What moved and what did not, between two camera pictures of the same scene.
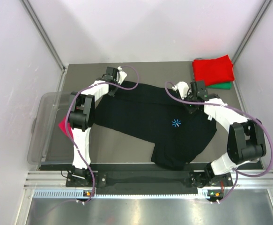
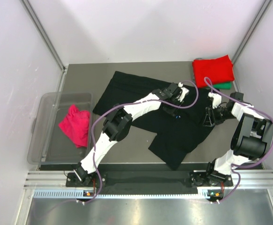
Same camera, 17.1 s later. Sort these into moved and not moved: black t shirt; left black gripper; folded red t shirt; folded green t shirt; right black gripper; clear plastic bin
Moved: right black gripper; left black gripper; black t shirt
Not moved: folded green t shirt; folded red t shirt; clear plastic bin
